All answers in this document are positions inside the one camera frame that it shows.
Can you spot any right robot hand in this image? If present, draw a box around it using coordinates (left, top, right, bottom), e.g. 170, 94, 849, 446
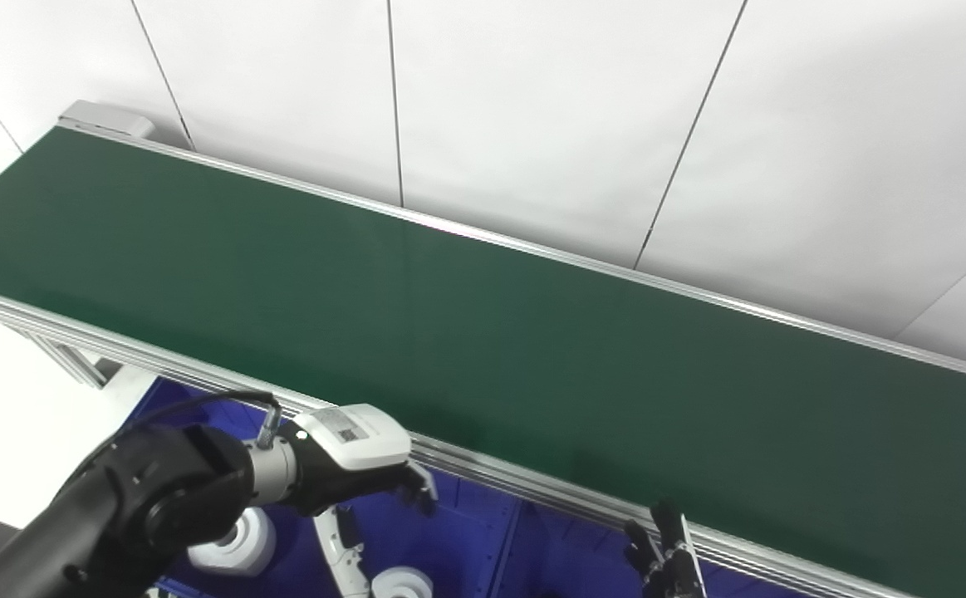
623, 498, 708, 598

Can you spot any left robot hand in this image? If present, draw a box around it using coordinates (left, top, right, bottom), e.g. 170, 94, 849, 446
279, 404, 440, 598

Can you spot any blue plastic bin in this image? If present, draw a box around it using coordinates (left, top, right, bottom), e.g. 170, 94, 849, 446
493, 497, 817, 598
120, 375, 527, 598

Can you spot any green conveyor belt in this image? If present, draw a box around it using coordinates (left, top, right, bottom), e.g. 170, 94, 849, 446
0, 100, 966, 598
0, 126, 966, 598

